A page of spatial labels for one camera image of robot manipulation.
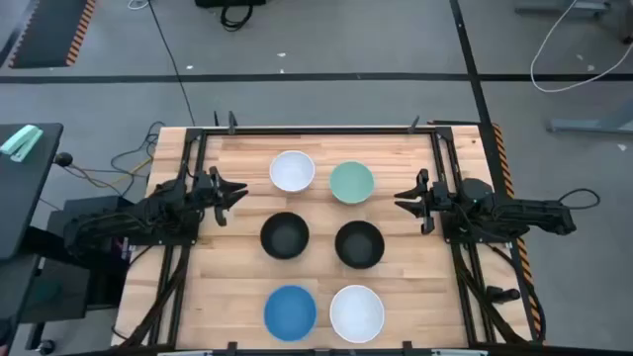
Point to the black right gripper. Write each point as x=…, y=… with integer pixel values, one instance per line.
x=437, y=198

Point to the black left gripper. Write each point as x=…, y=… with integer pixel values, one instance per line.
x=205, y=190

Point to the mint green bowl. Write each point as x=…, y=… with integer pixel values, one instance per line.
x=351, y=182

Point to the white bowl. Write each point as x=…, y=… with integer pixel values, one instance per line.
x=357, y=314
x=292, y=170

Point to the black bowl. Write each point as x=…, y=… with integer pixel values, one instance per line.
x=359, y=244
x=284, y=236

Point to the blue bowl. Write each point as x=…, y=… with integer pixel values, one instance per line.
x=290, y=313

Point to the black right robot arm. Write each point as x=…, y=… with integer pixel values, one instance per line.
x=519, y=212

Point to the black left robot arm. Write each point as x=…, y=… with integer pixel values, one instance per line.
x=123, y=220

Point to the black table clamp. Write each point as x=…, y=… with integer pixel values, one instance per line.
x=232, y=123
x=413, y=126
x=231, y=348
x=407, y=348

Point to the orange black hazard strip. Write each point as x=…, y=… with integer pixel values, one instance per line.
x=496, y=134

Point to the black computer box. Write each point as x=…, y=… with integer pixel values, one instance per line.
x=99, y=277

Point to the grey table foot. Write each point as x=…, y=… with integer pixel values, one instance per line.
x=588, y=125
x=564, y=7

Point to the black equipment box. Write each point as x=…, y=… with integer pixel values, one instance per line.
x=230, y=2

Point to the black side desk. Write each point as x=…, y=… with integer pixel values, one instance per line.
x=22, y=198

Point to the mint green stapler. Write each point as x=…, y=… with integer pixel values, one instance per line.
x=21, y=142

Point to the black caster wheel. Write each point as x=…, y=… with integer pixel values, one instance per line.
x=47, y=347

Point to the black mat with orange stripes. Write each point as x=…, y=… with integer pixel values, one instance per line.
x=47, y=32

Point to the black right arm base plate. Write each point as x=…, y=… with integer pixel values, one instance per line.
x=455, y=237

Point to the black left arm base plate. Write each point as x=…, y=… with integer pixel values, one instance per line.
x=173, y=241

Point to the black aluminium table frame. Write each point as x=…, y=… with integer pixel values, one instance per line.
x=321, y=130

